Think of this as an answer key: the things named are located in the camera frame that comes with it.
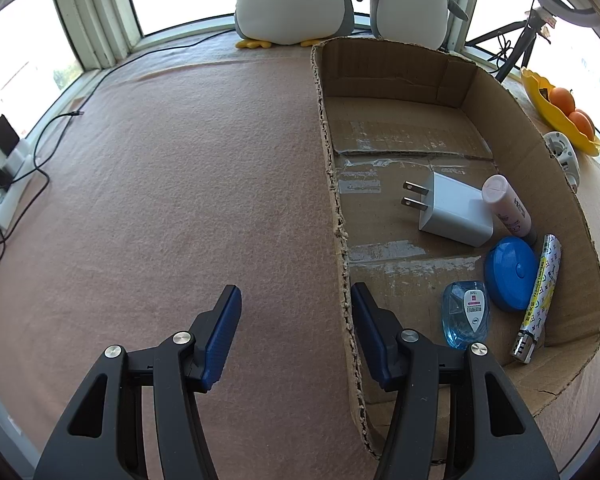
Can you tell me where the blue round tape measure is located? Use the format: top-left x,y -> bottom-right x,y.
483,236 -> 539,312

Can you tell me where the yellow fruit bowl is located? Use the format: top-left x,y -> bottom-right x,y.
521,68 -> 600,156

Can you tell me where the pink lotion bottle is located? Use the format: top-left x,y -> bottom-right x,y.
481,174 -> 538,246

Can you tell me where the pink towel mat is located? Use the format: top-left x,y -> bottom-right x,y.
0,37 -> 600,479

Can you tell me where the large penguin plush toy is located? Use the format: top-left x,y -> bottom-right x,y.
223,0 -> 375,50

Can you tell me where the white usb charger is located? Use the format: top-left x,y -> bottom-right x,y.
401,172 -> 494,247

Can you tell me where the patterned white lighter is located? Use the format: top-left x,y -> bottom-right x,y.
510,234 -> 562,364

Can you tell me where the blue clear small bottle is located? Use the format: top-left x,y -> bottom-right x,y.
441,281 -> 490,350

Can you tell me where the black tripod stand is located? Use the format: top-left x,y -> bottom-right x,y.
465,8 -> 556,82

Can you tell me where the small penguin plush toy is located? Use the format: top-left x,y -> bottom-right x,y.
358,0 -> 468,49

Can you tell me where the white travel adapter plug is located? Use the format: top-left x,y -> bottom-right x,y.
543,131 -> 580,193

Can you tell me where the brown cardboard box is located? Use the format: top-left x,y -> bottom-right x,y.
311,38 -> 600,463

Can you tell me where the white power strip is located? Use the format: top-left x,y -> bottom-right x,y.
0,140 -> 33,230

